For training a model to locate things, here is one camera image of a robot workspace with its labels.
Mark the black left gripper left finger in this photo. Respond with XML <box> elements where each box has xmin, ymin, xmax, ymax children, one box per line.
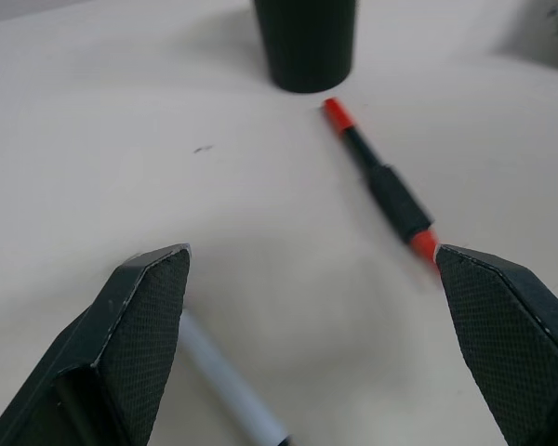
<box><xmin>0</xmin><ymin>243</ymin><xmax>192</xmax><ymax>446</ymax></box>

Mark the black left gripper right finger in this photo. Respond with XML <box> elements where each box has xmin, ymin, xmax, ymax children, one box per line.
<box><xmin>434</xmin><ymin>243</ymin><xmax>558</xmax><ymax>446</ymax></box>

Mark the white marker pen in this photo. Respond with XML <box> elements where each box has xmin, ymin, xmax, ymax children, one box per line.
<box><xmin>175</xmin><ymin>309</ymin><xmax>293</xmax><ymax>446</ymax></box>

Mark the red and black marker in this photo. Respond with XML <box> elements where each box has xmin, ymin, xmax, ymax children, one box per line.
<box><xmin>323</xmin><ymin>97</ymin><xmax>441</xmax><ymax>275</ymax></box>

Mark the black pen holder cup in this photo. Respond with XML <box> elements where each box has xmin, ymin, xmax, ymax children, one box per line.
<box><xmin>252</xmin><ymin>0</ymin><xmax>357</xmax><ymax>94</ymax></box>

